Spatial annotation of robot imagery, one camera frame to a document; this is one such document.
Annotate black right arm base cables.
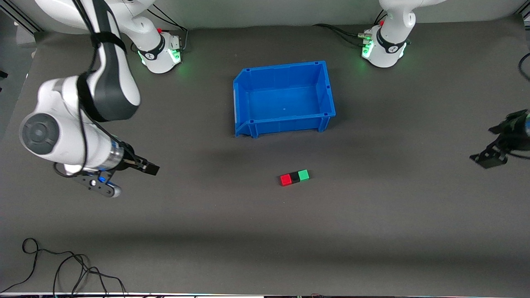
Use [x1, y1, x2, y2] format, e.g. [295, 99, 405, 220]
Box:
[150, 6, 189, 53]

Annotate black arm base cables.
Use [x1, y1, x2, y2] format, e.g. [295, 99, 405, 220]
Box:
[312, 9, 388, 47]
[150, 6, 189, 53]

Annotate dark grey table mat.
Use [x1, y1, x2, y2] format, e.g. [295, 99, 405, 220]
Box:
[0, 16, 530, 296]

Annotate black left arm base cables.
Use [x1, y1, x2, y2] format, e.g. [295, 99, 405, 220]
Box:
[312, 9, 388, 47]

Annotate loose black cable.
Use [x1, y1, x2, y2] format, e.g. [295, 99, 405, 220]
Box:
[0, 238, 127, 298]

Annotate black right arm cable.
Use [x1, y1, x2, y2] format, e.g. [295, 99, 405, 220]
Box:
[53, 0, 139, 179]

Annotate blue plastic storage bin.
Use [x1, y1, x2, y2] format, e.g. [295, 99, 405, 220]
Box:
[233, 60, 336, 139]

